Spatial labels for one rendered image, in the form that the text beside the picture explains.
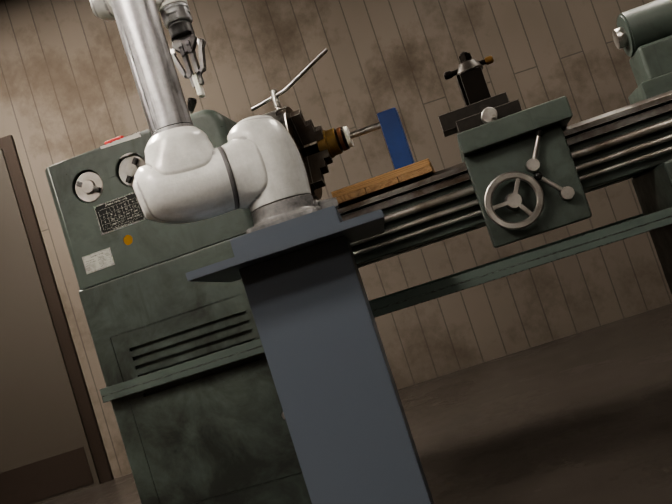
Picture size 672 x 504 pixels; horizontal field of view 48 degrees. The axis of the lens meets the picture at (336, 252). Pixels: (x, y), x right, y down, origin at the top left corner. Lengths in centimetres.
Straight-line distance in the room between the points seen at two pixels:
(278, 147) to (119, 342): 88
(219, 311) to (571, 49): 312
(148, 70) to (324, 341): 74
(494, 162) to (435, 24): 266
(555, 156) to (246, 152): 84
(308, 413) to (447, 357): 281
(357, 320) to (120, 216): 94
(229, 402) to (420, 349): 234
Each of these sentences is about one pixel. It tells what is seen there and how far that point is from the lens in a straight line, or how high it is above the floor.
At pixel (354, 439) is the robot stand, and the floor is 29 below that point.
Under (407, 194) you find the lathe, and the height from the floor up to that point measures 83.
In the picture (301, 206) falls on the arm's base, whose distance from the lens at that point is 174.
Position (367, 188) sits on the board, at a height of 88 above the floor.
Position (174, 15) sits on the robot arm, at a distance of 248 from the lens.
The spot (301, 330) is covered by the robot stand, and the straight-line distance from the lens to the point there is 167.
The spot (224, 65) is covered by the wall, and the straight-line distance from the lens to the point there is 471.
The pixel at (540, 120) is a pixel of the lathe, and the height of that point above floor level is 88.
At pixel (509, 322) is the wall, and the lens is 448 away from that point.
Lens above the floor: 59
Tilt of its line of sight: 4 degrees up
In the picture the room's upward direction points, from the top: 18 degrees counter-clockwise
